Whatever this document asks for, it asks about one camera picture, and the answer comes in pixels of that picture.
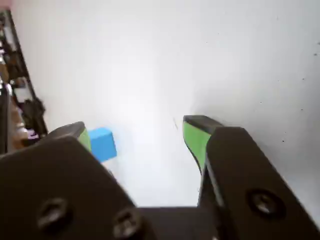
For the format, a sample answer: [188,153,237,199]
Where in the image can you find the blue lego block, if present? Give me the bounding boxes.
[88,126,118,162]

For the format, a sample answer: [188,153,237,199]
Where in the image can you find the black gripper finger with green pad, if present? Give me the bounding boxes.
[0,121,153,240]
[183,115,320,240]

